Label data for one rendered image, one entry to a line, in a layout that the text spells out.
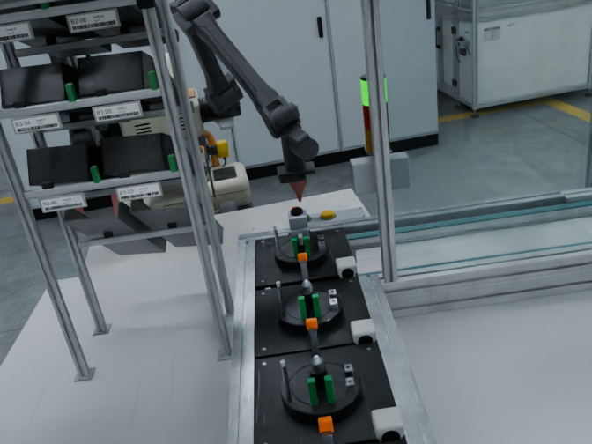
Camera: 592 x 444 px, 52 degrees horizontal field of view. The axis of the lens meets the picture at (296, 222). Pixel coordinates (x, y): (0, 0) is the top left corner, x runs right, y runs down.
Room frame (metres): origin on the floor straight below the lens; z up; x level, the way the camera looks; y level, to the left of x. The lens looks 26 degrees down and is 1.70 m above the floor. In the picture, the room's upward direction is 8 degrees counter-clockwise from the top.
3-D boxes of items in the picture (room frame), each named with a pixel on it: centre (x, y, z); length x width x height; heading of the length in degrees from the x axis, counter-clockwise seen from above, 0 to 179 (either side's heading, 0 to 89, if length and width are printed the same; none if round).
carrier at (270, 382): (0.81, 0.00, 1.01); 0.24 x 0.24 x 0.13; 0
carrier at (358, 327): (1.05, 0.00, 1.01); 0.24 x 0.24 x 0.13; 0
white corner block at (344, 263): (1.21, -0.10, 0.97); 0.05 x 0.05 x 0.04; 0
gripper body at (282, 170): (1.53, -0.02, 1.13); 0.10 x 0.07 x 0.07; 91
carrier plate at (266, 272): (1.31, 0.00, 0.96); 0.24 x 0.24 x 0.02; 0
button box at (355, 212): (1.53, -0.09, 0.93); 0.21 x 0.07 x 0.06; 90
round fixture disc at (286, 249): (1.31, 0.00, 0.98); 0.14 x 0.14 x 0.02
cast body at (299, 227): (1.30, -0.01, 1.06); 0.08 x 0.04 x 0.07; 0
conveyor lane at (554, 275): (1.28, -0.30, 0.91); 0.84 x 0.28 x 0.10; 90
